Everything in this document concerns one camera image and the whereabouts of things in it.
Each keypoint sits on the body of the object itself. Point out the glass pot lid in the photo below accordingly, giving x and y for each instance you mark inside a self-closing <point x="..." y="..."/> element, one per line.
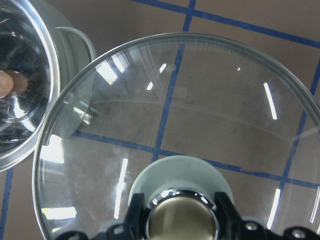
<point x="179" y="117"/>

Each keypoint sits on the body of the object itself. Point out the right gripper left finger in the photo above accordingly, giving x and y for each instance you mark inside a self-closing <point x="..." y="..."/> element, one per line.
<point x="132" y="226"/>

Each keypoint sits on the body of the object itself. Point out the mint green electric pot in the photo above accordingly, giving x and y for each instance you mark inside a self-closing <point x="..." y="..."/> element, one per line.
<point x="42" y="51"/>

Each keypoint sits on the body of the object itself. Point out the brown egg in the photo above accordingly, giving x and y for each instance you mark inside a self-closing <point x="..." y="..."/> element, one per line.
<point x="6" y="84"/>

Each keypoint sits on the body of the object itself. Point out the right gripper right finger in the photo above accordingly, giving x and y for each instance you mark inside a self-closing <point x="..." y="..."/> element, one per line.
<point x="233" y="227"/>

